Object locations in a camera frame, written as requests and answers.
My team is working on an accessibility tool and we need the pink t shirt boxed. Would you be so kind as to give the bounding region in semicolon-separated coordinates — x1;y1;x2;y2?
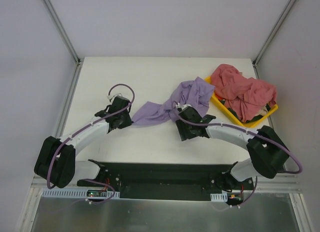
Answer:
210;63;278;123

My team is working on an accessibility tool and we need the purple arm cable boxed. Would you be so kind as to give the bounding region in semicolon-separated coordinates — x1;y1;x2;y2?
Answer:
171;100;303;174
46;83;137;190

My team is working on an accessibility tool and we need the white slotted cable duct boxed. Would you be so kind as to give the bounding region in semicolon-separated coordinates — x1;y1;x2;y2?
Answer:
42;188;120;200

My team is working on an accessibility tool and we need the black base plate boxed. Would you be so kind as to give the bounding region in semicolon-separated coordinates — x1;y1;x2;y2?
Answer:
76;159;255;200

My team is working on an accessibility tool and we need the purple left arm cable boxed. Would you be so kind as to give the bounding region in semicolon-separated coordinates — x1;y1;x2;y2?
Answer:
46;83;137;190

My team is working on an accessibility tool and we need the yellow plastic tray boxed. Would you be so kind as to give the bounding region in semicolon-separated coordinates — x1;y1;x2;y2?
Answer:
203;75;279;129

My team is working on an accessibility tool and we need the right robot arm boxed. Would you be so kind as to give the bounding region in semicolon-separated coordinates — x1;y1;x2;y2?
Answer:
173;105;289;192

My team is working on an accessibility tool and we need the left aluminium frame post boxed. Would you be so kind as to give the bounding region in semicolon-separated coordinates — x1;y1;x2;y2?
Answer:
37;0;85;67

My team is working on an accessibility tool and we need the green t shirt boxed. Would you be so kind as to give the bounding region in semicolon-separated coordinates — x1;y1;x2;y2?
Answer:
228;104;271;124

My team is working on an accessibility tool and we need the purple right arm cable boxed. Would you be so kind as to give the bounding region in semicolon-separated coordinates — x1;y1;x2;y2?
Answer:
171;100;303;174

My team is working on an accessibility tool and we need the purple t shirt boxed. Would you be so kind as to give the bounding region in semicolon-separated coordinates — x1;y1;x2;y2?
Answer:
132;77;215;127

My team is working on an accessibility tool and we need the right aluminium frame post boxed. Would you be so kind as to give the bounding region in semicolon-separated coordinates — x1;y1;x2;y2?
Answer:
252;0;299;68

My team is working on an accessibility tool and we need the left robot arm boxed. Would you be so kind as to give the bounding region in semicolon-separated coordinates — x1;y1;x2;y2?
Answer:
34;95;132;189

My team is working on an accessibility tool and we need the aluminium frame post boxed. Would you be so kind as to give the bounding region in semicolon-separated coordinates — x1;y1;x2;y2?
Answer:
252;0;299;68
37;0;85;67

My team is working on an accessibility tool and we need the white cloth in tray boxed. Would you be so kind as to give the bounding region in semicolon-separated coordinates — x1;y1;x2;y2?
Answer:
256;107;269;116

